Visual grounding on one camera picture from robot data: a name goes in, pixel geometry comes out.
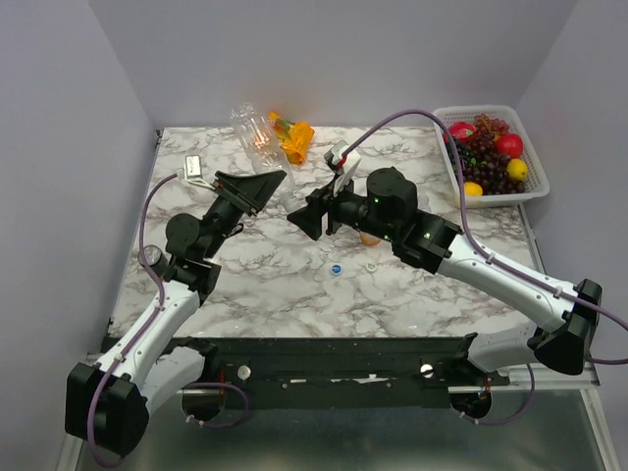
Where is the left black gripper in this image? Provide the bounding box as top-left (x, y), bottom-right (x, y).
top-left (202, 170), bottom-right (286, 259)

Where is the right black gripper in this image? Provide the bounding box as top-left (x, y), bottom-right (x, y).
top-left (286, 171), bottom-right (397, 244)

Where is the clear bottle blue cap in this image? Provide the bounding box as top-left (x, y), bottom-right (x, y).
top-left (230, 103), bottom-right (299, 213)

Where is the orange juice bottle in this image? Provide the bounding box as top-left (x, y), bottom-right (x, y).
top-left (359, 232), bottom-right (382, 246)

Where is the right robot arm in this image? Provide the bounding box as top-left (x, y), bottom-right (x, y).
top-left (288, 168), bottom-right (602, 385)

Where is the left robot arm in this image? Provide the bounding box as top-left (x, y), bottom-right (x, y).
top-left (65, 171), bottom-right (286, 468)

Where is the orange snack bag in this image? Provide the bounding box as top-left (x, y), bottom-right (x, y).
top-left (267, 112), bottom-right (315, 165)

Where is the black yellow drink can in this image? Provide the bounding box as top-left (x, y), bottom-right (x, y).
top-left (138, 244), bottom-right (168, 277)

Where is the yellow lemon lower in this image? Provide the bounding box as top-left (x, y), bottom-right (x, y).
top-left (463, 182), bottom-right (484, 197)

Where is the yellow lemon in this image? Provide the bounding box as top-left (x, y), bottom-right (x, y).
top-left (506, 159), bottom-right (528, 182)
top-left (463, 182), bottom-right (484, 197)

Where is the blue grape bunch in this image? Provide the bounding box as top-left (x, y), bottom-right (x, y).
top-left (445, 138), bottom-right (478, 169)

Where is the red apple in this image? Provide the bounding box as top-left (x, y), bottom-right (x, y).
top-left (443, 121), bottom-right (477, 143)

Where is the dark red grape bunch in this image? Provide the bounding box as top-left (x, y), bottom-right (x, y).
top-left (462, 114), bottom-right (527, 196)

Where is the white plastic basket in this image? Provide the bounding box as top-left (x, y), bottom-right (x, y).
top-left (434, 105), bottom-right (550, 208)

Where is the yellow lemon upper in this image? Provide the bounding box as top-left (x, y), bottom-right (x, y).
top-left (506, 159), bottom-right (528, 182)

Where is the red round fruit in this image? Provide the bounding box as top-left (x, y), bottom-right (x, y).
top-left (496, 132), bottom-right (524, 159)

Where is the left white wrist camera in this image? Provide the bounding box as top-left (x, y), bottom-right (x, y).
top-left (177, 155), bottom-right (214, 190)

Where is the black base frame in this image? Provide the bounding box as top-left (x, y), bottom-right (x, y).
top-left (100, 333), bottom-right (521, 411)

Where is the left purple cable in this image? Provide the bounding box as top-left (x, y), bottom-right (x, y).
top-left (86, 172), bottom-right (179, 468)

